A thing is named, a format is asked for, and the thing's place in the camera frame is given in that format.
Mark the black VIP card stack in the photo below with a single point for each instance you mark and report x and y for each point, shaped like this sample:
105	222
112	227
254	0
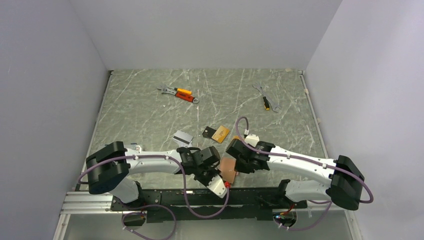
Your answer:
208	132

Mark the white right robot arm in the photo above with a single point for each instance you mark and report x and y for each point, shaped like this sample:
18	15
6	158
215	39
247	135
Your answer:
336	180

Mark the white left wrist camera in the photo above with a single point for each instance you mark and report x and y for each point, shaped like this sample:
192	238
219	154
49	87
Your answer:
217	186

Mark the brown leather card holder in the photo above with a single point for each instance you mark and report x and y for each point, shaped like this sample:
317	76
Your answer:
227	169

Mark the yellow handled screwdriver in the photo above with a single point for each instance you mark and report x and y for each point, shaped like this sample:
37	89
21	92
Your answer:
266	103

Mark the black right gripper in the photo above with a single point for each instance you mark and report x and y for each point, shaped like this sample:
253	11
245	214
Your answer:
240	168

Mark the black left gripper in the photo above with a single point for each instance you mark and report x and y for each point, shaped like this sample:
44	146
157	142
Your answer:
214	173

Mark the silver open end wrench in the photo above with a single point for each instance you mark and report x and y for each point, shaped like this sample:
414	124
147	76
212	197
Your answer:
275	107

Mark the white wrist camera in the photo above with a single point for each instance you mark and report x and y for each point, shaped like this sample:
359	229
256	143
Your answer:
217	186
252	140

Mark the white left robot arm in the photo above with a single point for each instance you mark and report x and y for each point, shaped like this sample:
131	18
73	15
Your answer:
108	169

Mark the aluminium frame rail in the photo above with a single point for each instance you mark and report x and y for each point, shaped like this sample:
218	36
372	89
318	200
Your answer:
82	202

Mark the clear plastic screw box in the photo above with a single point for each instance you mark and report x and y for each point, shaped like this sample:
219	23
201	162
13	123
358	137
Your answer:
136	147

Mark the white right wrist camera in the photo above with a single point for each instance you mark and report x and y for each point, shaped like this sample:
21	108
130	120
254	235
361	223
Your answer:
252	140

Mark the red orange adjustable wrench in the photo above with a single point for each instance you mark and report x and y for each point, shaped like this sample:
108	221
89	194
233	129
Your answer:
181	93

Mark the silver magnetic stripe card stack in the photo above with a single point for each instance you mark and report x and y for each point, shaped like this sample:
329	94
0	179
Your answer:
182	139

